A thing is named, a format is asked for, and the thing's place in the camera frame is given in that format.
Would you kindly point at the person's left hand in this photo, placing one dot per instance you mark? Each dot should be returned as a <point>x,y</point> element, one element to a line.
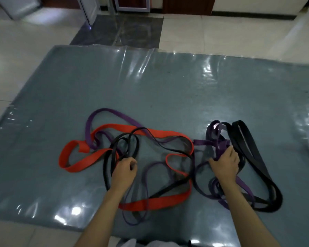
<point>123,176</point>

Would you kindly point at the person's right hand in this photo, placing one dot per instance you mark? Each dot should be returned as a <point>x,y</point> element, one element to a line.
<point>226,167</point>

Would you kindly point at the narrow black resistance band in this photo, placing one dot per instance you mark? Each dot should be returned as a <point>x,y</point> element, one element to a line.
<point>106,172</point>

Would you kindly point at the purple resistance band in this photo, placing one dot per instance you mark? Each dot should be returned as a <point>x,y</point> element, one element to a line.
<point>222,145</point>

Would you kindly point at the wide black resistance band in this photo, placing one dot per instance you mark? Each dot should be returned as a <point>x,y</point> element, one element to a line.
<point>256,156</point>

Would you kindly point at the red resistance band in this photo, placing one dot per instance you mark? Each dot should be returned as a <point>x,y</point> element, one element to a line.
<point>157,201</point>

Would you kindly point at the person's right forearm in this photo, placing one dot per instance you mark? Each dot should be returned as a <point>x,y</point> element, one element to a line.
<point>247,221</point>

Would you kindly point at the person's left forearm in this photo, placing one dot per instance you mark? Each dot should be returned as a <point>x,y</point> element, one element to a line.
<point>103,221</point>

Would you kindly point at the person's white shirt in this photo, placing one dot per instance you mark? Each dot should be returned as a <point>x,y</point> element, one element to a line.
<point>128,243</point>

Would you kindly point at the teal felt table cover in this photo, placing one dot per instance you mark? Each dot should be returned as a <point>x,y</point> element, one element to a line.
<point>170,87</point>

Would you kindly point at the dark brown wooden door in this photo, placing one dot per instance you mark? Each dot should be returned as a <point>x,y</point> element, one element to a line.
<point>188,5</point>

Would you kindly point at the white framed glass door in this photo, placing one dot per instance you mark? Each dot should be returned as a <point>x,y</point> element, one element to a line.
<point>131,5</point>

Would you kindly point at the narrow white door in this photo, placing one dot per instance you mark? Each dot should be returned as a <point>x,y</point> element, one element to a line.
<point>88,7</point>

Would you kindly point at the white open door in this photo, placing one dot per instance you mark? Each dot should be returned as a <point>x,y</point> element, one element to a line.
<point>20,7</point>

